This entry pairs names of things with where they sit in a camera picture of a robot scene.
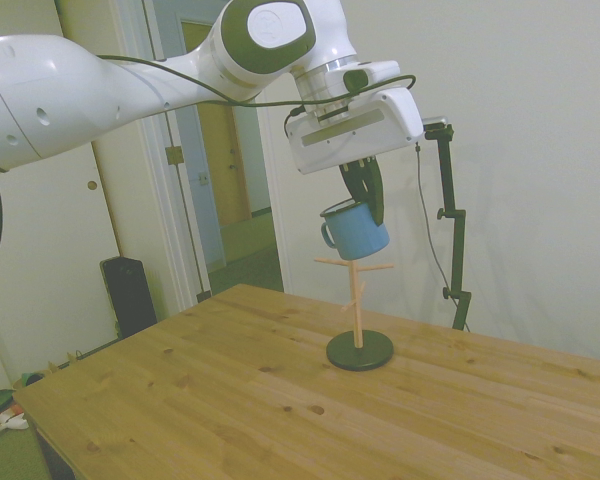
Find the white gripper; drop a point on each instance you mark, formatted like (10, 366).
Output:
(355, 140)

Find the blue enamel mug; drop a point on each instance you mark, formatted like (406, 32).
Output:
(360, 235)

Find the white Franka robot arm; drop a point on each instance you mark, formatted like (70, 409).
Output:
(55, 100)

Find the wooden mug tree black base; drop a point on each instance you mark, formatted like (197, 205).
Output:
(360, 357)

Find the light wooden hallway door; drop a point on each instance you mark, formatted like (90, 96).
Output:
(220, 165)

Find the pale blue open door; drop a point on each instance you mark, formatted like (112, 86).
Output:
(207, 235)

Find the brass door hinge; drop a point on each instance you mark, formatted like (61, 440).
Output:
(175, 155)

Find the white closet door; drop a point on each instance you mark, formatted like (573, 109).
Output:
(125, 200)

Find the black upright case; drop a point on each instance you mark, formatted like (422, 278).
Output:
(130, 300)

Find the round wooden door knob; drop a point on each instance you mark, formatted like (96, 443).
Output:
(92, 185)

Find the green flat floor item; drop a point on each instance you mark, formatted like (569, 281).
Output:
(27, 380)

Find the small white floor object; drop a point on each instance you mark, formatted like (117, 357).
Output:
(15, 422)

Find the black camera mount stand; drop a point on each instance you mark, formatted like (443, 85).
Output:
(420, 185)

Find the grey bar-shaped camera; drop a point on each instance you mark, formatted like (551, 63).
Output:
(437, 121)

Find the black articulated camera stand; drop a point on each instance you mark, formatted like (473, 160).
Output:
(460, 250)

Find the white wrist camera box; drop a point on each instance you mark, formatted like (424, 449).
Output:
(380, 72)

